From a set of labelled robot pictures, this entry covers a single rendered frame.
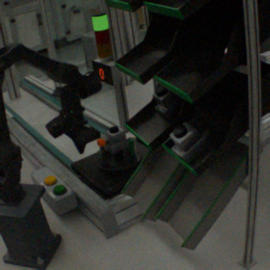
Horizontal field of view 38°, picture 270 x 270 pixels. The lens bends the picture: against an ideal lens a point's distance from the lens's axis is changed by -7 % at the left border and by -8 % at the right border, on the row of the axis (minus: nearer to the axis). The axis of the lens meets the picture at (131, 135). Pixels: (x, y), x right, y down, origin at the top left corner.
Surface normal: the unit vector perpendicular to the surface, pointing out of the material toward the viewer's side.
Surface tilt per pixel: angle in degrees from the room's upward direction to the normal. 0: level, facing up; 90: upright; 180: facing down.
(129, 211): 90
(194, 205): 45
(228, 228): 0
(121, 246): 0
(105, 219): 90
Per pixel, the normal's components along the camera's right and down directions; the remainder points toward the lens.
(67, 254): -0.14, -0.87
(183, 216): -0.73, -0.40
